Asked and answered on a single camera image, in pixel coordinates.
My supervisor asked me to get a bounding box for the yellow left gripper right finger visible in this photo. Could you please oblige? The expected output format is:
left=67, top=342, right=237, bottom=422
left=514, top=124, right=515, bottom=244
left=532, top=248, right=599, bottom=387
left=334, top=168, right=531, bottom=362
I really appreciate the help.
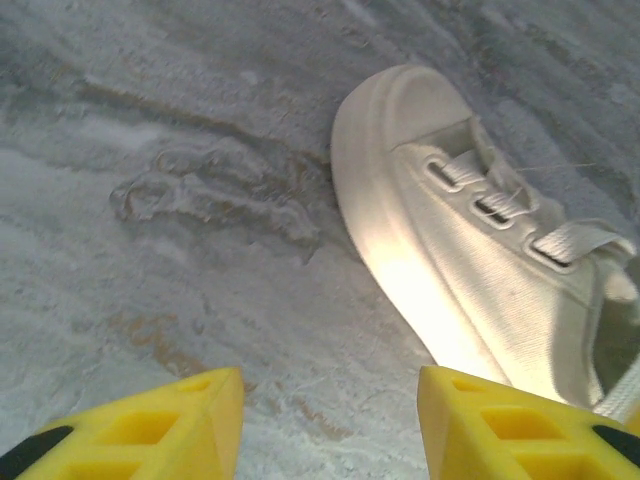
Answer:
left=418, top=364, right=640, bottom=480

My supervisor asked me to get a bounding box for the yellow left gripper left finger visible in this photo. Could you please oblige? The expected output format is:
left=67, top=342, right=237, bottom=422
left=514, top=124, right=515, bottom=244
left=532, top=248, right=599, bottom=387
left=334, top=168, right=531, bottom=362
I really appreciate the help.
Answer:
left=0, top=367, right=246, bottom=480

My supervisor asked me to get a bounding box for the white shoelace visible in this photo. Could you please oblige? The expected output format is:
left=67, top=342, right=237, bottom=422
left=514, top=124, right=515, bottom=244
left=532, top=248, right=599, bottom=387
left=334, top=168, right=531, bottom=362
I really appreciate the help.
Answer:
left=429, top=114, right=640, bottom=281

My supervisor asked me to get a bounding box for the white canvas shoe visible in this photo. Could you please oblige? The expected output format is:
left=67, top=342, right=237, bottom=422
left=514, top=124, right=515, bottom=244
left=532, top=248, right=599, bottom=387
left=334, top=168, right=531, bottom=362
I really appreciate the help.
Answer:
left=330, top=63, right=640, bottom=426

